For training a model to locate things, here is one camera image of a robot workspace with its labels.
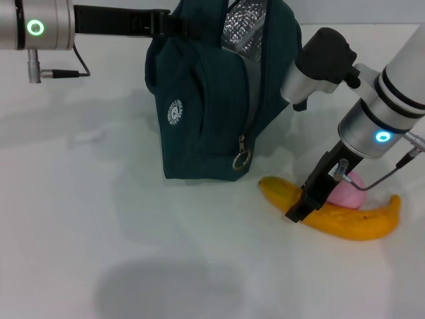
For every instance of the dark teal insulated lunch bag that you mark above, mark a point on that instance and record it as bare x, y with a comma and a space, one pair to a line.
199, 116

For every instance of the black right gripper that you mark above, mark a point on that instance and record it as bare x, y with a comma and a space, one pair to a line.
325, 179

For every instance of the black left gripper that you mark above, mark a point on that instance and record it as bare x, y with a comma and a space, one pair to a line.
113, 21

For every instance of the yellow banana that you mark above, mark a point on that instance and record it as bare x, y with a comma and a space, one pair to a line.
358, 224

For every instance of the pink peach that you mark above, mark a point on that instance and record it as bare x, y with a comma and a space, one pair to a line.
348, 199

